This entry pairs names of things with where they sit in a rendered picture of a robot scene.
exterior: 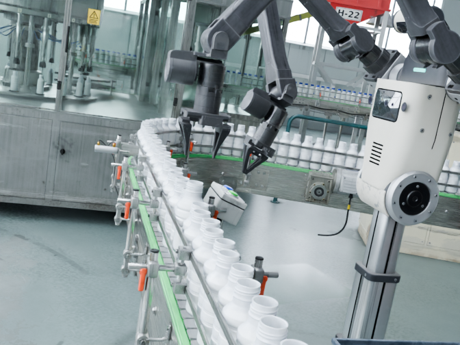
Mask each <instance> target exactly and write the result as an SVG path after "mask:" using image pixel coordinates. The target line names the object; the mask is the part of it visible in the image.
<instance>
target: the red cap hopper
mask: <svg viewBox="0 0 460 345"><path fill-rule="evenodd" d="M327 1H328V2H329V3H330V4H331V5H332V7H333V8H334V9H335V10H336V11H337V13H338V14H339V15H340V16H342V17H343V18H344V19H345V20H347V21H348V22H349V23H350V24H352V23H354V22H356V24H358V23H362V22H364V21H367V20H370V19H371V18H375V17H376V19H375V23H374V27H366V26H362V25H359V27H363V28H365V29H367V30H370V33H371V35H372V37H373V39H374V40H375V41H376V37H377V35H378V34H380V35H379V41H378V45H377V46H378V47H383V41H384V37H385V31H386V27H387V21H388V17H389V13H390V12H391V11H392V10H391V9H390V5H391V0H327ZM381 16H383V21H382V25H381V28H380V29H379V23H380V20H381ZM324 33H325V30H323V28H322V27H321V26H320V25H318V32H317V36H316V43H315V47H314V54H313V57H312V62H311V68H310V73H309V79H308V86H307V87H308V88H310V87H311V84H313V85H314V88H315V84H316V77H317V73H318V72H319V74H320V76H321V77H322V78H323V79H324V81H325V83H327V82H328V81H329V83H330V84H332V83H333V82H332V80H331V78H330V77H329V76H328V74H327V72H326V71H325V70H324V69H323V66H326V67H330V68H338V69H343V70H348V71H355V72H360V73H362V74H360V75H358V76H357V77H356V78H354V79H353V80H351V81H350V82H348V83H347V84H346V85H347V87H348V86H349V85H351V84H352V83H354V82H355V81H357V80H358V79H359V78H361V77H363V76H364V75H365V74H366V72H367V71H366V70H365V69H363V68H355V67H351V66H343V65H339V64H330V63H326V62H320V55H321V51H322V44H323V40H324ZM360 83H362V87H361V92H362V93H361V96H363V94H364V93H366V86H367V81H366V80H365V79H364V78H362V79H360V80H359V81H358V82H356V83H355V84H353V87H354V88H355V87H356V86H358V85H359V84H360ZM373 90H374V88H373V87H372V86H371V85H370V84H369V88H368V94H367V97H369V94H372V93H373ZM309 113H310V108H309V109H308V110H307V111H305V108H303V113H302V114H303V115H308V116H309ZM359 120H360V117H355V123H356V124H359ZM307 124H308V120H306V119H301V123H300V127H299V132H298V134H300V135H301V143H304V141H305V135H306V131H307ZM357 130H358V128H354V127H353V133H352V137H351V141H350V145H351V143H353V144H354V143H355V140H356V136H357ZM364 132H365V129H360V131H359V137H358V141H357V144H358V146H357V152H358V153H360V152H361V145H362V142H363V136H364ZM349 149H350V146H349Z"/></svg>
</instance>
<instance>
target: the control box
mask: <svg viewBox="0 0 460 345"><path fill-rule="evenodd" d="M209 196H215V197H216V198H215V201H214V205H215V206H216V207H221V208H227V212H218V215H217V220H219V221H220V224H221V222H222V220H223V221H225V222H228V223H230V224H232V225H234V226H236V225H237V223H238V221H239V219H240V218H241V216H242V214H243V212H244V210H245V209H246V206H247V204H246V203H245V202H244V201H243V200H242V199H241V198H240V197H239V196H235V195H233V194H231V193H230V192H229V190H228V189H226V188H225V187H224V186H222V185H220V184H218V183H216V182H213V183H212V184H211V187H210V188H209V190H208V191H207V194H206V195H205V198H204V199H203V200H204V202H205V203H207V202H209Z"/></svg>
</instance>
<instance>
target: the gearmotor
mask: <svg viewBox="0 0 460 345"><path fill-rule="evenodd" d="M358 174H359V171H355V170H347V169H341V168H336V169H335V168H334V169H333V172H332V175H331V174H330V173H326V172H318V171H314V170H313V171H309V174H308V178H307V185H306V189H305V195H304V197H305V202H306V203H310V202H312V203H320V204H325V205H328V204H329V198H330V194H331V192H332V193H336V194H343V195H347V196H348V197H349V198H350V199H349V203H348V208H347V209H348V210H347V215H346V222H345V224H344V226H343V228H342V229H341V230H340V231H339V232H337V233H334V234H329V235H324V234H318V235H320V236H332V235H337V234H339V233H341V232H342V231H343V230H344V228H345V226H346V224H347V221H348V213H349V209H350V202H351V199H352V198H353V197H359V195H358V193H357V189H356V181H357V175H358Z"/></svg>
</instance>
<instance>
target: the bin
mask: <svg viewBox="0 0 460 345"><path fill-rule="evenodd" d="M331 343H332V344H333V345H460V342H441V341H419V340H377V339H355V338H334V337H333V338H332V340H331Z"/></svg>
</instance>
